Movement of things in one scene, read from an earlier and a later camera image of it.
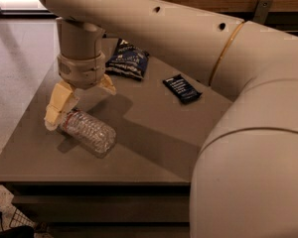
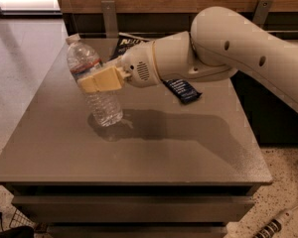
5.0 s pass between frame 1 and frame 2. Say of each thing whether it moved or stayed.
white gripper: moved
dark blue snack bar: stayed
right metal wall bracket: stayed
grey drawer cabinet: stayed
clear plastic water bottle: moved
